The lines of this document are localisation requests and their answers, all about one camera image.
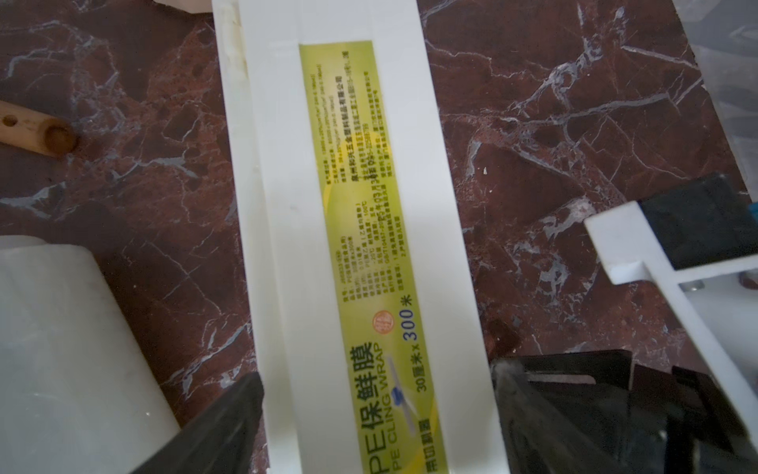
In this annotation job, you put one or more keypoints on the long plastic wrap roll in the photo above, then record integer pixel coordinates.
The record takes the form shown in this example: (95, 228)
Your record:
(77, 394)

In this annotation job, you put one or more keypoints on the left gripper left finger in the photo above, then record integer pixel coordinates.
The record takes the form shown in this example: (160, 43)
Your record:
(221, 439)

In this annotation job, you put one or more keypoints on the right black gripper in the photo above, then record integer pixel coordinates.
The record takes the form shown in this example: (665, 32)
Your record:
(642, 420)

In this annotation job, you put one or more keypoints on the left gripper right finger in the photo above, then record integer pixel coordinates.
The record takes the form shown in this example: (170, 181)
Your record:
(538, 437)

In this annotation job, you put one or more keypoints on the cream wrap dispenser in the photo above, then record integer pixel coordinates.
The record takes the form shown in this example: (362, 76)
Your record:
(367, 334)

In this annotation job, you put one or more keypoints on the blue garden hand rake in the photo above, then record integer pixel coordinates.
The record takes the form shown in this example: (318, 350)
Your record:
(36, 132)

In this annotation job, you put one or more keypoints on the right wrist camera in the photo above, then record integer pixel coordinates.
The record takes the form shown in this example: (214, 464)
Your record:
(698, 244)

